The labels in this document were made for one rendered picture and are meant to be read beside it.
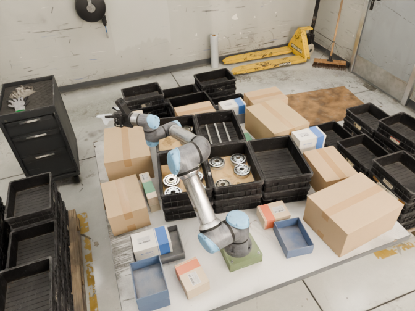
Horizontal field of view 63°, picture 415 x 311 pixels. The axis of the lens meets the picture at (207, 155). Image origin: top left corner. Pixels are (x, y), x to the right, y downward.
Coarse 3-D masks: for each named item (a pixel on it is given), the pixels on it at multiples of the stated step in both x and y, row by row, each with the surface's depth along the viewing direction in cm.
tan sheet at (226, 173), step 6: (228, 156) 230; (228, 162) 225; (246, 162) 224; (222, 168) 220; (228, 168) 220; (216, 174) 216; (222, 174) 216; (228, 174) 216; (216, 180) 212; (228, 180) 212; (234, 180) 211; (240, 180) 211; (246, 180) 211; (252, 180) 211
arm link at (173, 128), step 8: (176, 120) 201; (168, 128) 195; (176, 128) 190; (176, 136) 187; (184, 136) 180; (192, 136) 176; (200, 136) 172; (200, 144) 163; (208, 144) 167; (208, 152) 165
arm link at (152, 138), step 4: (160, 128) 195; (144, 132) 191; (148, 132) 190; (152, 132) 190; (156, 132) 193; (160, 132) 194; (164, 132) 195; (148, 136) 191; (152, 136) 191; (156, 136) 193; (160, 136) 194; (164, 136) 196; (148, 140) 193; (152, 140) 193; (156, 140) 194; (148, 144) 195; (152, 144) 194; (156, 144) 196
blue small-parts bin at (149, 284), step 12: (132, 264) 169; (144, 264) 172; (156, 264) 174; (132, 276) 162; (144, 276) 169; (156, 276) 169; (144, 288) 164; (156, 288) 164; (144, 300) 155; (156, 300) 159
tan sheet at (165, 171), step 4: (164, 168) 222; (168, 168) 222; (200, 168) 221; (164, 172) 220; (168, 172) 220; (164, 176) 217; (204, 180) 212; (180, 184) 211; (204, 184) 210; (164, 188) 208; (180, 188) 208; (184, 188) 208; (164, 192) 206
